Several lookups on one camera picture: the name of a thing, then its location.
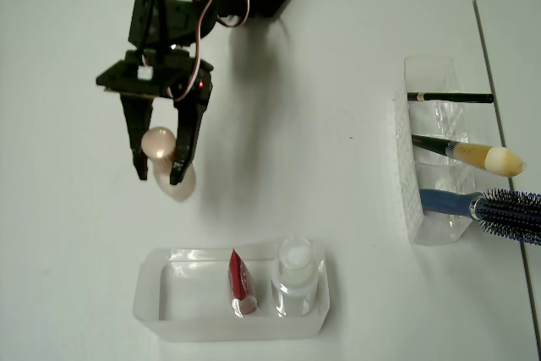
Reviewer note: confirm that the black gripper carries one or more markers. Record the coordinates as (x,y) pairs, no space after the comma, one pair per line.
(127,80)

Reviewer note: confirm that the pink cosmetic bottle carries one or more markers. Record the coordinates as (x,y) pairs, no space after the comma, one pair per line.
(158,143)

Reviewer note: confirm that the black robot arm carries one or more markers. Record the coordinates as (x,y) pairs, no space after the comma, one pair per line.
(169,18)

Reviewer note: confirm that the clear capped bottle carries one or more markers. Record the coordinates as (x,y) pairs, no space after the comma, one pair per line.
(296,259)

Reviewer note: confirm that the red cosmetic tube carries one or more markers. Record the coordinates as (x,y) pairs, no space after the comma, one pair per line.
(238,276)

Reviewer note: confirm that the frosted plastic bin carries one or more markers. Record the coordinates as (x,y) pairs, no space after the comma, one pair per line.
(236,329)

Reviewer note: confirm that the clear acrylic organizer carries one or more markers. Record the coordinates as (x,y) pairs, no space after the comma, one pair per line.
(431,69)

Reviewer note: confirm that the blue round hairbrush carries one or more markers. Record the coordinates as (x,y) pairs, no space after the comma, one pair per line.
(448,202)

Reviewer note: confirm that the thin dark cosmetic pencil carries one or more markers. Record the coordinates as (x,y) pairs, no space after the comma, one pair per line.
(456,97)

